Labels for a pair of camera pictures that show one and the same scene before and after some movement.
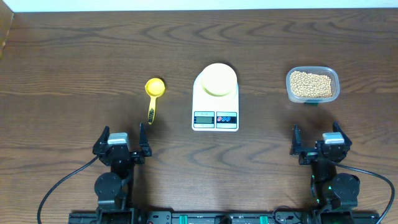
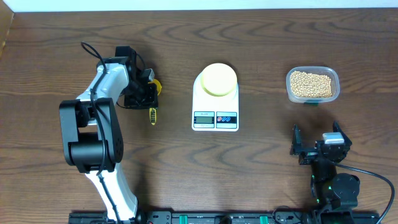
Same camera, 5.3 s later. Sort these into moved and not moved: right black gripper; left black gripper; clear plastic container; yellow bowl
Moved: left black gripper
Not moved: yellow bowl; clear plastic container; right black gripper
